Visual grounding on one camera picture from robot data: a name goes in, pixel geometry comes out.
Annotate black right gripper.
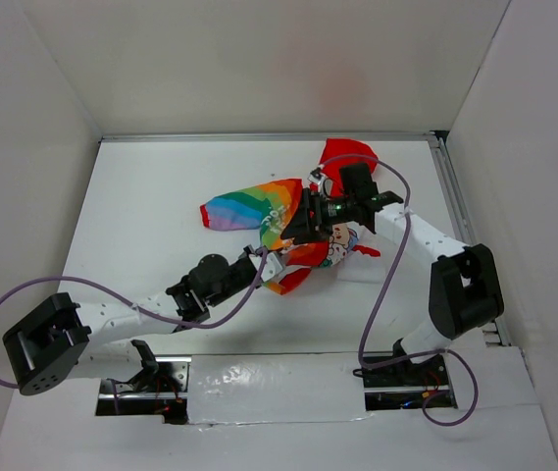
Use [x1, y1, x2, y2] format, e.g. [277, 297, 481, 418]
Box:
[280, 186, 357, 244]

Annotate rainbow white red kids jacket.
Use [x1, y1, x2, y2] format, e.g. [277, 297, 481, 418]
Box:
[199, 137, 390, 296]

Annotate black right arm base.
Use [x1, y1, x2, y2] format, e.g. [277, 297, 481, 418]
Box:
[353, 354, 457, 411]

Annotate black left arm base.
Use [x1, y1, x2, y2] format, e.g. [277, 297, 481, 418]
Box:
[95, 340, 191, 425]

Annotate silver taped front panel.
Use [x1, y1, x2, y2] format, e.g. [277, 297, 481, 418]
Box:
[187, 353, 369, 425]

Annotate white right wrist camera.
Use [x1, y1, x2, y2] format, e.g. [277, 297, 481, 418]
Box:
[308, 166, 337, 198]

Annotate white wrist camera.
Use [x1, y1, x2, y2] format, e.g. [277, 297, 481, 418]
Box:
[308, 166, 337, 198]
[251, 251, 285, 283]

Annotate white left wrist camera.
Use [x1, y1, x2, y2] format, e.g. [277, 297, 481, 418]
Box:
[251, 251, 285, 283]

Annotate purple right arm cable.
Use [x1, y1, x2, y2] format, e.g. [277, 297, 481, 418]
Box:
[315, 153, 480, 427]

